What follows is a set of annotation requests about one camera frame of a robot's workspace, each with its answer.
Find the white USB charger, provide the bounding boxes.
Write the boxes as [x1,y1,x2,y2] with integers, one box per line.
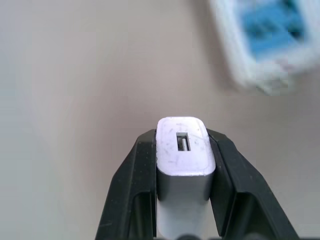
[154,116,217,239]

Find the white power strip blue sockets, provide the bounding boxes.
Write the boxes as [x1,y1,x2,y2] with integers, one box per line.
[209,0,320,96]

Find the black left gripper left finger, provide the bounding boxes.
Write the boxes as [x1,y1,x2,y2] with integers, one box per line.
[94,129,158,240]

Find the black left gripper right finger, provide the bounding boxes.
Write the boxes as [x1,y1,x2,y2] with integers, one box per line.
[206,127,300,240]

